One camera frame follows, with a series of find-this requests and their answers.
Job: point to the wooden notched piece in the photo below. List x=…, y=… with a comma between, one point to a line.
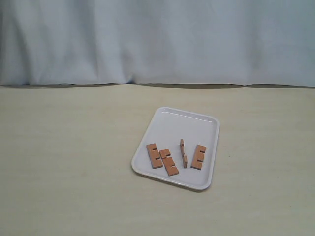
x=154, y=156
x=168, y=162
x=183, y=153
x=198, y=157

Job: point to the white plastic tray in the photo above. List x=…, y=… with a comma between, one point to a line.
x=167, y=127

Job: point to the white cloth backdrop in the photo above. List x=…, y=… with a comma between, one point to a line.
x=243, y=42

